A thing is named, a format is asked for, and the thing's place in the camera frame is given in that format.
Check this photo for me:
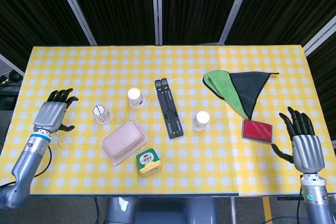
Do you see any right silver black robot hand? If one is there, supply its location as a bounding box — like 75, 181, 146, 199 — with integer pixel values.
271, 106, 326, 175

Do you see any silver partition frame post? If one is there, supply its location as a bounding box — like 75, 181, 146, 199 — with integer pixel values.
0, 52, 26, 77
303, 15, 336, 57
55, 0, 98, 46
219, 0, 257, 46
151, 0, 163, 46

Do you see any yellow white checked tablecloth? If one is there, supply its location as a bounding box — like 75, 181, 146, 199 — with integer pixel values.
0, 45, 336, 197

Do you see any paper cup with line mark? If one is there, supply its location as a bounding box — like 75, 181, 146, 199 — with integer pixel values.
91, 104, 113, 124

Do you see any blue floor cable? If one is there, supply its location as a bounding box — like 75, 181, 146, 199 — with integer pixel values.
264, 215, 311, 224

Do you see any green yellow sauce tub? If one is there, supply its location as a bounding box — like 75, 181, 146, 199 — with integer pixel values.
135, 148, 163, 177

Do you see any pink plastic lunch box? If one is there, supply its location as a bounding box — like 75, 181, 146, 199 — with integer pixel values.
100, 119, 149, 167

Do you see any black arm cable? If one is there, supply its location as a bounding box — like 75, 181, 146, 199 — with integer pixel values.
0, 145, 53, 187
295, 195, 305, 224

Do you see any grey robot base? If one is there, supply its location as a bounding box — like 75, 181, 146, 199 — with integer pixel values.
104, 196, 219, 224

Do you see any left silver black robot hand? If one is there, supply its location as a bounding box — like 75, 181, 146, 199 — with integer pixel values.
33, 88, 79, 134

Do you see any white floral paper cup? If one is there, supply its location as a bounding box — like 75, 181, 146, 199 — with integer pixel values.
127, 88, 145, 109
191, 110, 211, 132

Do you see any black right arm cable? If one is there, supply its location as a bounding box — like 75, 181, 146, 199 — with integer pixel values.
295, 195, 305, 224

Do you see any black folding laptop stand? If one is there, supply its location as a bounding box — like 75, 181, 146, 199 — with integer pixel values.
154, 78, 185, 140

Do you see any red stamp pad box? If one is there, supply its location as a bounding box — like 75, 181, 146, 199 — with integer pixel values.
241, 119, 274, 145

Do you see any dark grey microfibre cloth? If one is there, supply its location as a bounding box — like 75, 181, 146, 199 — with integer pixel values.
229, 71, 280, 120

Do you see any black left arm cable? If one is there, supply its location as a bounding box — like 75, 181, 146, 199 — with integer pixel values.
0, 145, 53, 187

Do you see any green microfibre cloth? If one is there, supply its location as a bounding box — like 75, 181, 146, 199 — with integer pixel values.
203, 70, 249, 120

